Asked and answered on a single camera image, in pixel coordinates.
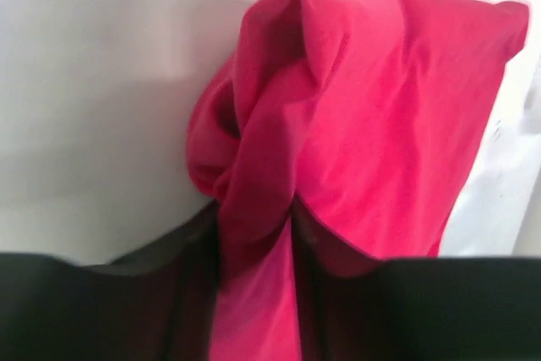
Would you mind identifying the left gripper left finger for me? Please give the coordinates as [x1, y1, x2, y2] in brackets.
[1, 203, 219, 360]

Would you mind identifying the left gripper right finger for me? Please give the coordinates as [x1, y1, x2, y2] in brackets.
[291, 200, 540, 360]

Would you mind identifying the magenta t-shirt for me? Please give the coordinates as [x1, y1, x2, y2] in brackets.
[186, 0, 529, 360]

